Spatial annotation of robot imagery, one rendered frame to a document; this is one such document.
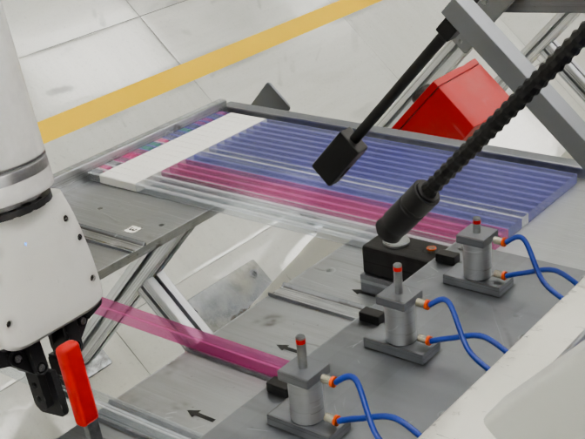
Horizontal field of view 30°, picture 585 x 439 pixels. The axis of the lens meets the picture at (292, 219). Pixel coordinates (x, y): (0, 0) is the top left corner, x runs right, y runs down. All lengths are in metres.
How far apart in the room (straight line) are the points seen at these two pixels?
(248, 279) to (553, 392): 1.87
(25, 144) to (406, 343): 0.31
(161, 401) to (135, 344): 1.24
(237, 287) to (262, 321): 1.31
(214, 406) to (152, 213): 0.39
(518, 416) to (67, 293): 0.48
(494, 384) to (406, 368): 0.08
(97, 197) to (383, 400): 0.61
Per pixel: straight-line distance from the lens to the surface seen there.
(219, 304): 2.22
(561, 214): 1.13
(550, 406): 0.44
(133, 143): 1.36
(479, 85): 1.72
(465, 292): 0.86
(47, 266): 0.84
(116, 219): 1.19
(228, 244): 2.32
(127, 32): 2.59
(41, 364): 0.87
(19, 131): 0.81
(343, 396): 0.74
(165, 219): 1.18
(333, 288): 1.00
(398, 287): 0.76
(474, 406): 0.69
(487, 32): 0.71
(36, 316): 0.84
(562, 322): 0.78
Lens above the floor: 1.71
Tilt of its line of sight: 44 degrees down
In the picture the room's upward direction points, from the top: 41 degrees clockwise
